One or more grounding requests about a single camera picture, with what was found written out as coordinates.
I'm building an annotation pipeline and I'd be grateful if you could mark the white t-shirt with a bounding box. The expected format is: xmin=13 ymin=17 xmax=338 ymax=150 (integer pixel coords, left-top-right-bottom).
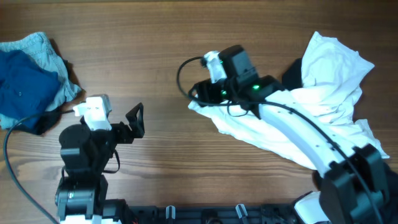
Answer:
xmin=188 ymin=32 xmax=389 ymax=169

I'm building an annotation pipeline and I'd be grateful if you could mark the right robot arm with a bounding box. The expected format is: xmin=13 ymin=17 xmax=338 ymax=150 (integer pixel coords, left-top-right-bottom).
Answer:
xmin=188 ymin=45 xmax=390 ymax=223

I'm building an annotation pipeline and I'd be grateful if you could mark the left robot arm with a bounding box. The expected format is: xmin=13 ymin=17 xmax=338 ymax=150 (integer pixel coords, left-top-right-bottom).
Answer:
xmin=55 ymin=103 xmax=145 ymax=223

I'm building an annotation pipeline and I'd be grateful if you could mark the folded black garment left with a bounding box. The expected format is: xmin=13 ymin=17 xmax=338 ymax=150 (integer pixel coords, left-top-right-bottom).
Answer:
xmin=15 ymin=107 xmax=61 ymax=135

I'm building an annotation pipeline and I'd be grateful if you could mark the black garment right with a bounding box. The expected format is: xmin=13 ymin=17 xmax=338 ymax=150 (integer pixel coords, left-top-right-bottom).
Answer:
xmin=281 ymin=58 xmax=303 ymax=91

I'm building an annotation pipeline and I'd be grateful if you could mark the folded light denim garment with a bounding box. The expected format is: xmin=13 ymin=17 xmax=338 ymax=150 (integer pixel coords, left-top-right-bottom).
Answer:
xmin=1 ymin=32 xmax=81 ymax=111

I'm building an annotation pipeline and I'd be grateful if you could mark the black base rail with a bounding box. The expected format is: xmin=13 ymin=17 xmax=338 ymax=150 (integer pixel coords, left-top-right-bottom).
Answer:
xmin=130 ymin=203 xmax=300 ymax=224

